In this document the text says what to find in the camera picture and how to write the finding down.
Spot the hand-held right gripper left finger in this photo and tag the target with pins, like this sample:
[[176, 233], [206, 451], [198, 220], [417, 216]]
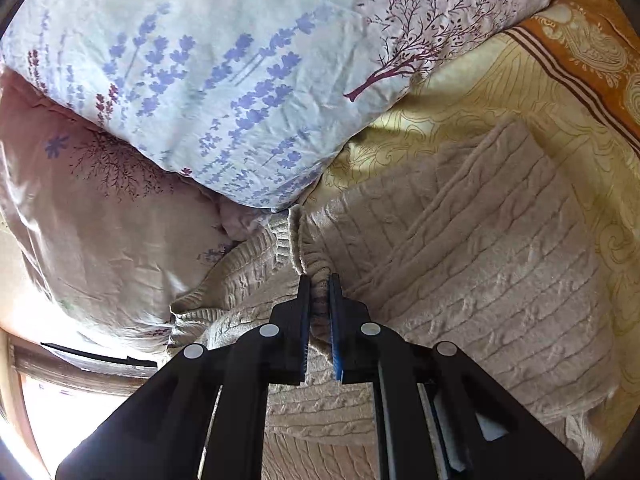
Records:
[[303, 340]]

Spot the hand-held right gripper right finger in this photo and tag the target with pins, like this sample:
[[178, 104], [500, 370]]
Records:
[[336, 340]]

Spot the pink floral print pillow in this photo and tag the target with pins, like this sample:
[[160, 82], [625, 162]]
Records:
[[90, 230]]

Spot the white lavender print pillow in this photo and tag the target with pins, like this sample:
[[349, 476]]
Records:
[[210, 60]]

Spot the yellow patterned bed sheet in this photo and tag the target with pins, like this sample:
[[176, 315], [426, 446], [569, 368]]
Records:
[[565, 105]]

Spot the wooden window frame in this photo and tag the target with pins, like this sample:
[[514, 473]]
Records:
[[30, 390]]

